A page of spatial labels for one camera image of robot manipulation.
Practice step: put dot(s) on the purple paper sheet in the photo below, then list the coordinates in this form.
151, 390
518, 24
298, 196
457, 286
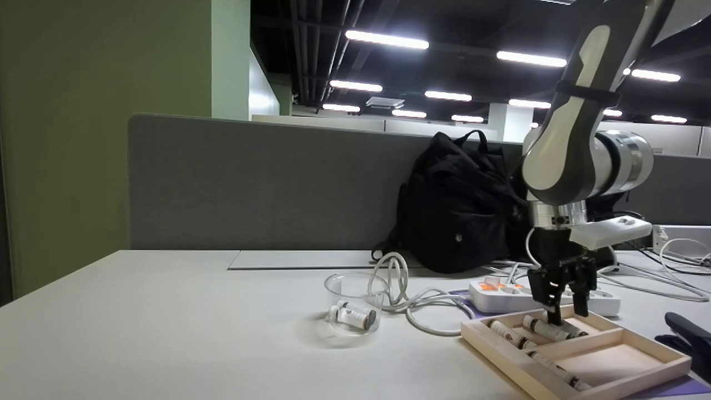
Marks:
685, 388

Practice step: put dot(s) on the grey desk partition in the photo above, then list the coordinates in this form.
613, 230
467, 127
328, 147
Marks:
252, 186

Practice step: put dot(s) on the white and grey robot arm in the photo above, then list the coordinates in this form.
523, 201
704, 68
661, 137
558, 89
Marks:
570, 160

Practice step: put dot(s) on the white bottle top left compartment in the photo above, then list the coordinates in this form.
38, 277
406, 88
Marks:
511, 336

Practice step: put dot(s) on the white power strip orange switches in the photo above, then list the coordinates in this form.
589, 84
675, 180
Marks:
496, 293

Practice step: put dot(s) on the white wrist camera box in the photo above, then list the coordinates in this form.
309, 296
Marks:
609, 231

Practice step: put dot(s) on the white bottle bottom compartment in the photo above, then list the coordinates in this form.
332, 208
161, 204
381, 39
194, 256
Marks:
563, 374

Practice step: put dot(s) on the small white bottle black cap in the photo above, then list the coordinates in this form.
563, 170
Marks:
558, 332

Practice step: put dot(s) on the white bottle top middle compartment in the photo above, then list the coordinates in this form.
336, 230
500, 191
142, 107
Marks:
533, 326

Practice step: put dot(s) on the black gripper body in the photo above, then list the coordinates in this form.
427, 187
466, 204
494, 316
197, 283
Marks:
556, 263

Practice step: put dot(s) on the white device at right edge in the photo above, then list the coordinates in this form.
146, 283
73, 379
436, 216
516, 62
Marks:
692, 241

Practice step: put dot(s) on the black backpack left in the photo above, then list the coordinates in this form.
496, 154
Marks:
460, 208

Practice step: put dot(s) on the white bottle compartment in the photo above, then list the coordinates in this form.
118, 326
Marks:
533, 326
563, 374
511, 336

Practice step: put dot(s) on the black backpack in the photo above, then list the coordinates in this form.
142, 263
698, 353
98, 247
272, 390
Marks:
460, 208
601, 210

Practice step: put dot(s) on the wooden compartment box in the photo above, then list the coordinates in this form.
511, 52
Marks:
612, 359

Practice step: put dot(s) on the clear plastic cup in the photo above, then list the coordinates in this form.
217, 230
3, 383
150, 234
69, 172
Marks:
361, 290

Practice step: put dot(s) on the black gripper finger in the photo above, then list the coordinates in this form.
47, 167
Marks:
553, 313
580, 298

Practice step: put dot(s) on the black backpack right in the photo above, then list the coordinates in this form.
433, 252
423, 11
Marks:
601, 210

